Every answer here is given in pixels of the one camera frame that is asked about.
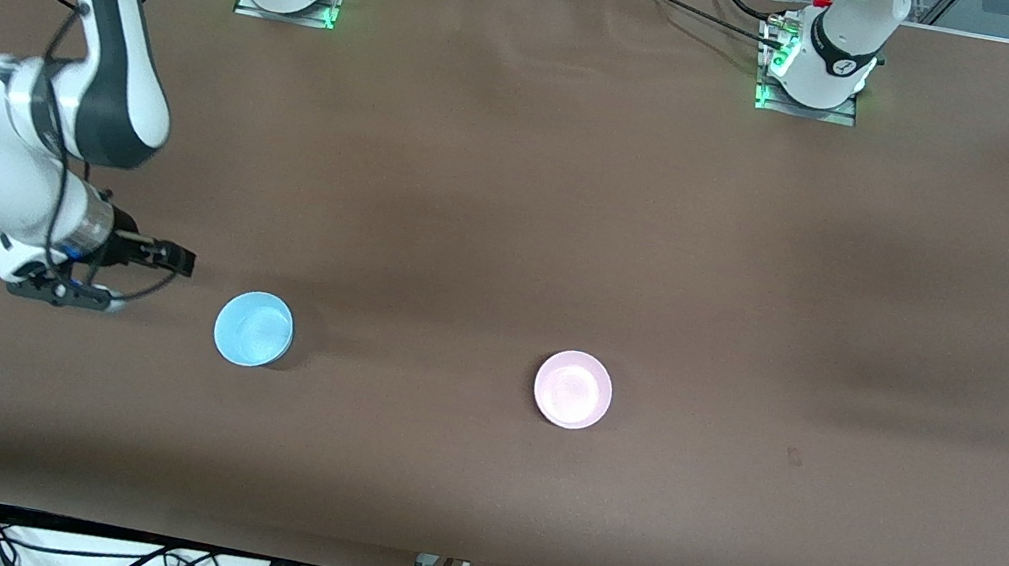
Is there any blue bowl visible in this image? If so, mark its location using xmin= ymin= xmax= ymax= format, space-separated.
xmin=209 ymin=285 xmax=301 ymax=374

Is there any pink bowl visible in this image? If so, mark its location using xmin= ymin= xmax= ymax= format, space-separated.
xmin=529 ymin=345 xmax=619 ymax=432

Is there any brown table cover sheet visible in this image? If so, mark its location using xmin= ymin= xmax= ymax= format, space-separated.
xmin=0 ymin=0 xmax=1009 ymax=566

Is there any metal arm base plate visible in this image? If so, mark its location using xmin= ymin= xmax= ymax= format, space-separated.
xmin=232 ymin=0 xmax=341 ymax=32
xmin=752 ymin=76 xmax=862 ymax=129

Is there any short black base cable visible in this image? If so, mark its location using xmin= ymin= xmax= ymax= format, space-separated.
xmin=704 ymin=0 xmax=798 ymax=28

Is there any long black base cable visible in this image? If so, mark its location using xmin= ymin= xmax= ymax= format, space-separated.
xmin=596 ymin=0 xmax=793 ymax=45

